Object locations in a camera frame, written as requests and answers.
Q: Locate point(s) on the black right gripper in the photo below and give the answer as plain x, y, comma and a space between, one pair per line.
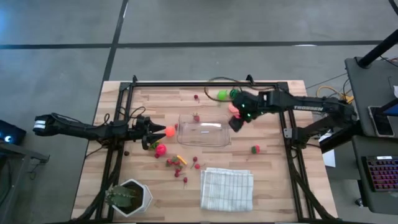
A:
250, 107

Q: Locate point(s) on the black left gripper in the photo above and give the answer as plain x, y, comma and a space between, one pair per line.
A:
141, 130

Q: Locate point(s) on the toy orange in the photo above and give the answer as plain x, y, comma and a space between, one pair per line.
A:
170, 131

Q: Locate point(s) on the pink toy peach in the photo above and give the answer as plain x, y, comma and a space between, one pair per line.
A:
233, 109

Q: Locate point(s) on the round red toy fruit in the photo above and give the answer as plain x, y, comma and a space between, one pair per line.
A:
255, 149

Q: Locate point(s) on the green toy lime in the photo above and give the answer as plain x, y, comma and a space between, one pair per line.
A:
222, 95

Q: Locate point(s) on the clear plastic tupperware container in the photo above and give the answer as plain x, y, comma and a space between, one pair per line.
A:
205, 138

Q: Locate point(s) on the large toy strawberry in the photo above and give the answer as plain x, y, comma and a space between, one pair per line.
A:
176, 161

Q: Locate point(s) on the small yellow toy banana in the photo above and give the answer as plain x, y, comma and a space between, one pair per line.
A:
182, 160

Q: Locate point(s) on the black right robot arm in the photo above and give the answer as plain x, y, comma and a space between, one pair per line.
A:
311, 107

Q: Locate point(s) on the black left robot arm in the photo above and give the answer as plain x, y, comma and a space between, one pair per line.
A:
77, 130

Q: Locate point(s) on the white waffle dish towel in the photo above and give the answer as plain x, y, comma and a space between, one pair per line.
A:
227, 189

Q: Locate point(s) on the potted cactus in white pot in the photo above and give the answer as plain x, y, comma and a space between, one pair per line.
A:
146, 199

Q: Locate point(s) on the green cactus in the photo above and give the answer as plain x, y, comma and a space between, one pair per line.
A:
119, 197

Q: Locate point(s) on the white paper sheet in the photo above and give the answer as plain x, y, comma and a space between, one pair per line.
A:
329, 157

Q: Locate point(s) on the dark grey side desk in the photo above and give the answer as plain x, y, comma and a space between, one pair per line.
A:
360, 186

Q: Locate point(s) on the grey metal stand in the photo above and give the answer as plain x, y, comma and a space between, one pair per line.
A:
18, 155

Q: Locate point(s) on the black box with blue light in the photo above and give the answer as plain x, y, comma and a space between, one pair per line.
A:
12, 132

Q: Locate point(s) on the black tablet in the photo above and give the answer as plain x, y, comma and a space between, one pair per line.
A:
381, 123

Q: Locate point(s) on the backlit keyboard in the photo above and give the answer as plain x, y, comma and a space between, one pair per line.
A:
384, 174

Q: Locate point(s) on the black pole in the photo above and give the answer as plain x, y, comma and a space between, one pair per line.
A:
376, 49

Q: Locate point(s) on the black aluminium table frame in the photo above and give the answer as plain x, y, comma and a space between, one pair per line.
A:
202, 84

